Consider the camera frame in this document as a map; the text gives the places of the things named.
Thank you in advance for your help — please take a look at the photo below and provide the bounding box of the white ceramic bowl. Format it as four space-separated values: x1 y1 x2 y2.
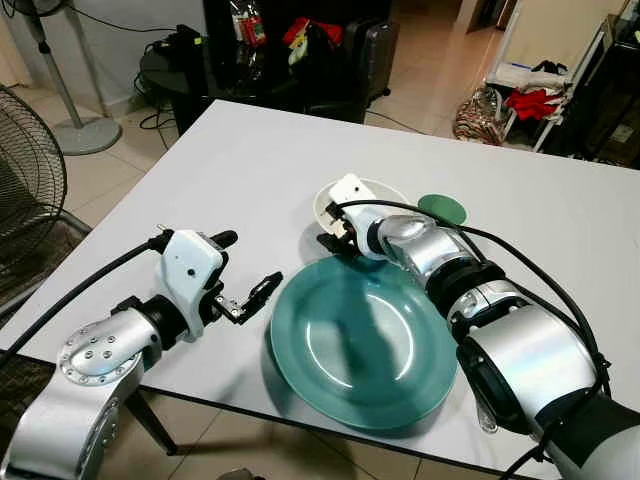
314 177 413 233

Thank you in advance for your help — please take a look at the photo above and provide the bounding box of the mint green mug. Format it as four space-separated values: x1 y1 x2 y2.
417 193 470 229

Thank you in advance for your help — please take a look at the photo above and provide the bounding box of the teal glass plate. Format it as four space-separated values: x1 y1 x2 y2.
268 254 461 432

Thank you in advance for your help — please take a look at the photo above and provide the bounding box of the black table leg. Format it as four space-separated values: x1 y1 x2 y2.
122 392 181 457

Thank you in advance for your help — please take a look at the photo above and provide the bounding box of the round black side table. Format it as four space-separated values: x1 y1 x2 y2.
138 40 311 121

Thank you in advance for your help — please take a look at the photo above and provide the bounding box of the patterned bag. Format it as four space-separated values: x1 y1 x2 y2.
453 86 508 147

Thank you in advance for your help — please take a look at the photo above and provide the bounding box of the black suitcase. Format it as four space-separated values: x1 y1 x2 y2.
345 17 401 101

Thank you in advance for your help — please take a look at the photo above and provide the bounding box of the black cabinet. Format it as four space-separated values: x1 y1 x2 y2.
203 0 396 106

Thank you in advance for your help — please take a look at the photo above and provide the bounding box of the black yellow power tool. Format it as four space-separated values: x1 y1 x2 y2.
165 26 208 56

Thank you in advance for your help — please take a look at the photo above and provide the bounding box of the large grey floor fan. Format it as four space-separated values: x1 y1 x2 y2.
0 84 93 321

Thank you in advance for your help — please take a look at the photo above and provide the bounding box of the bottle with red label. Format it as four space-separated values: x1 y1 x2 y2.
230 0 268 49

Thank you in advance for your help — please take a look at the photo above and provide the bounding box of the red cloth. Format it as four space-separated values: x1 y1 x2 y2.
282 17 343 48

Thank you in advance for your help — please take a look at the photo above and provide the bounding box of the red garment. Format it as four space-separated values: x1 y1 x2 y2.
505 88 563 123

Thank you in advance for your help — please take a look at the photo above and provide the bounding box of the white folding chair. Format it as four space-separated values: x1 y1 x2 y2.
485 15 616 153

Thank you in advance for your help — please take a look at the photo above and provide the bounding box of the black shelf unit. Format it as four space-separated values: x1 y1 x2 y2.
565 15 640 166

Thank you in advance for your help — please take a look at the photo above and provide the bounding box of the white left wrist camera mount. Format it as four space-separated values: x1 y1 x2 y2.
158 229 227 313

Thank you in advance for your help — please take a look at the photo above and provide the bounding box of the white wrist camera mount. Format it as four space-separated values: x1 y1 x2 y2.
326 173 381 241
158 229 227 313

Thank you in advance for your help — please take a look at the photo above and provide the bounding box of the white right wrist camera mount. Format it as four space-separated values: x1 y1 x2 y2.
326 173 381 241

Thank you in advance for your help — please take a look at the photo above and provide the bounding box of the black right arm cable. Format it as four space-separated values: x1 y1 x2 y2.
333 198 611 401

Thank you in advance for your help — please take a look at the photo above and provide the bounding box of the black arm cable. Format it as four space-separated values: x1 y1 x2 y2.
0 233 169 366
333 198 611 401

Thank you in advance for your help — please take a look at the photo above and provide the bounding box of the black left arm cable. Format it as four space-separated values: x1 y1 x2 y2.
0 233 169 366

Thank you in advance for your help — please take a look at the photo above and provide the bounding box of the black pedestal fan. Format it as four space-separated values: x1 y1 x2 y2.
0 0 123 157

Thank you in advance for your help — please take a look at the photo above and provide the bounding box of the black power cable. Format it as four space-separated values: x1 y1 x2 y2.
70 3 176 36

